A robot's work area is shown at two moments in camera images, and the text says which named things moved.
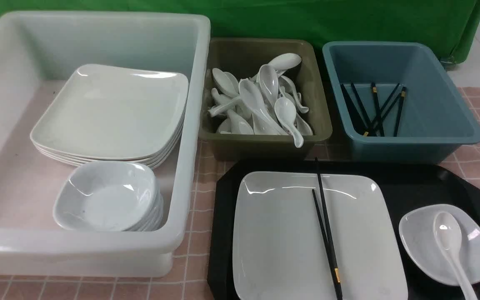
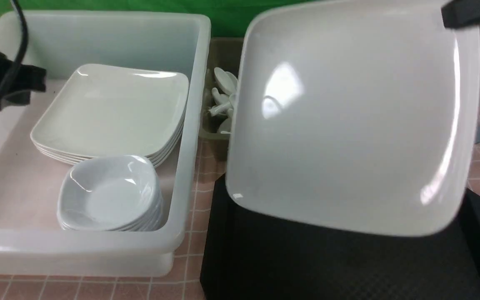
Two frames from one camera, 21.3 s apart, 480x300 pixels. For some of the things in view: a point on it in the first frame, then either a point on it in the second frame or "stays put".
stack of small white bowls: (114, 196) stays put
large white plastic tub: (88, 128) stays put
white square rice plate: (278, 252) -> (359, 117)
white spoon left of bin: (226, 83) stays put
